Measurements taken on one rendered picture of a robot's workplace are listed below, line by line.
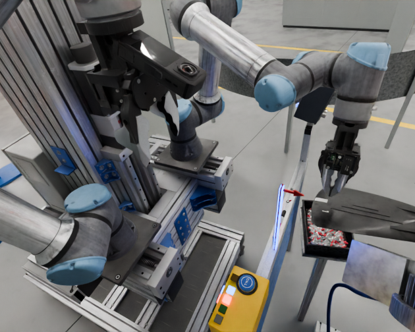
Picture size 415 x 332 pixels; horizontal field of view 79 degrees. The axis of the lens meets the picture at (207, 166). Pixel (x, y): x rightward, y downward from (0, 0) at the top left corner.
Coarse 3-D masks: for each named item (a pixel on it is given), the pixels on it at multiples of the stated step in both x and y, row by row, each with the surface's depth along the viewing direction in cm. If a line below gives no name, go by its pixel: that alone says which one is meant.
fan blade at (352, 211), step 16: (320, 192) 73; (352, 192) 71; (368, 192) 70; (336, 208) 65; (352, 208) 65; (368, 208) 64; (384, 208) 63; (400, 208) 62; (320, 224) 61; (336, 224) 61; (352, 224) 61; (368, 224) 60; (384, 224) 60; (400, 224) 59
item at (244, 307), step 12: (240, 276) 66; (252, 276) 65; (264, 288) 63; (240, 300) 61; (252, 300) 61; (264, 300) 64; (216, 312) 60; (228, 312) 60; (240, 312) 59; (252, 312) 59; (216, 324) 58; (228, 324) 58; (240, 324) 58; (252, 324) 57
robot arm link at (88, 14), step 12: (84, 0) 27; (96, 0) 27; (108, 0) 27; (120, 0) 27; (132, 0) 29; (84, 12) 28; (96, 12) 28; (108, 12) 28; (120, 12) 28; (132, 12) 30
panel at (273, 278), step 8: (288, 224) 133; (288, 232) 146; (288, 240) 163; (280, 248) 124; (280, 256) 136; (280, 264) 149; (272, 272) 116; (272, 280) 126; (272, 288) 138; (264, 312) 128
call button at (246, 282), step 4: (244, 276) 65; (248, 276) 64; (240, 280) 64; (244, 280) 64; (248, 280) 64; (252, 280) 64; (240, 284) 63; (244, 284) 63; (248, 284) 63; (252, 284) 63; (240, 288) 63; (244, 288) 62; (248, 288) 62; (252, 288) 62
